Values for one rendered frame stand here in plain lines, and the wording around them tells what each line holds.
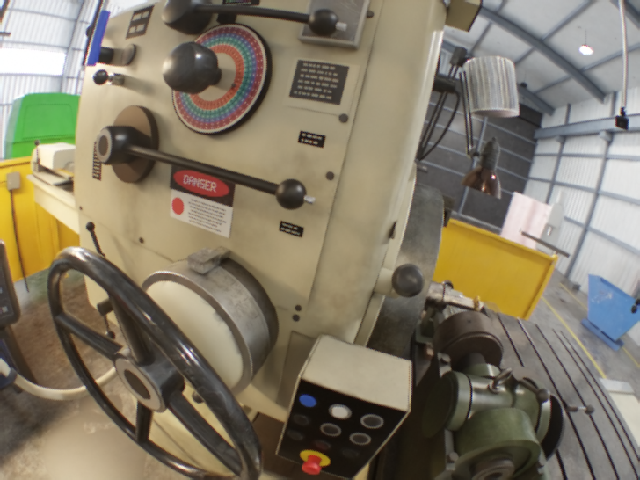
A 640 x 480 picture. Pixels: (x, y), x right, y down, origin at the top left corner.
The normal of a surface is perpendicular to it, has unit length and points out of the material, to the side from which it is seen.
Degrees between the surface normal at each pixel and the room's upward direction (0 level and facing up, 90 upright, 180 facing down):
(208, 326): 67
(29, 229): 90
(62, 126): 84
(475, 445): 55
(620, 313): 90
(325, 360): 0
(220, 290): 23
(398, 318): 80
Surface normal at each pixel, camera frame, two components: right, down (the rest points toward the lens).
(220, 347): 0.23, 0.15
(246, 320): 0.85, -0.38
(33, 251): 0.94, 0.29
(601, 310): -0.95, -0.13
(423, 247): -0.07, -0.37
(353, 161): -0.27, 0.27
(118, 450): 0.22, -0.92
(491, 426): -0.30, -0.94
